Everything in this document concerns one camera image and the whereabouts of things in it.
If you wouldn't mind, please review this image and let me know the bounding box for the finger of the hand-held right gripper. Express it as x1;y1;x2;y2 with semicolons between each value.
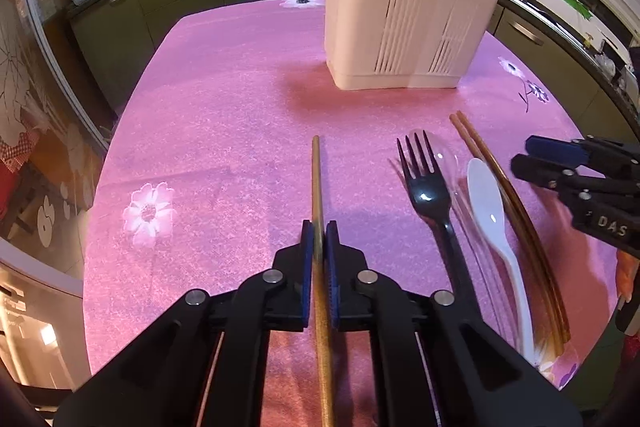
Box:
525;135;640;180
510;154;606;208

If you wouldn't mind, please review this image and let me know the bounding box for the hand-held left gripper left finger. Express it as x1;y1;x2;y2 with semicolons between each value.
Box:
52;219;316;427

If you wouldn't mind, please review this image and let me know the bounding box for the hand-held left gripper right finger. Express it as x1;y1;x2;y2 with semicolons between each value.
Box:
325;221;583;427

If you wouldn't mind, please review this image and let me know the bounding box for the white plastic spoon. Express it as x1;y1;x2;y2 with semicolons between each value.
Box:
466;158;537;358

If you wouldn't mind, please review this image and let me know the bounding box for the clear plastic spoon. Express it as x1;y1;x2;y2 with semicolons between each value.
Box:
404;131;526;358

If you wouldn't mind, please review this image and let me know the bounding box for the black plastic fork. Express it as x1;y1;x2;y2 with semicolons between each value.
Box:
396;131;483;323

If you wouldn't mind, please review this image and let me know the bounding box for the person's right forearm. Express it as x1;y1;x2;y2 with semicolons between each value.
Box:
616;251;640;300

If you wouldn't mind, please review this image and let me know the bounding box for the green plastic container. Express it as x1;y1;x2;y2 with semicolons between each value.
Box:
556;0;592;21

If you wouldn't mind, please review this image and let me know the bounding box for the pink floral tablecloth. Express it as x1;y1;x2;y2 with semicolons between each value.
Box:
82;0;621;427

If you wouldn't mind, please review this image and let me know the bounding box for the lotus print glass door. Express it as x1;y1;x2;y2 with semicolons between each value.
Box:
0;0;116;258

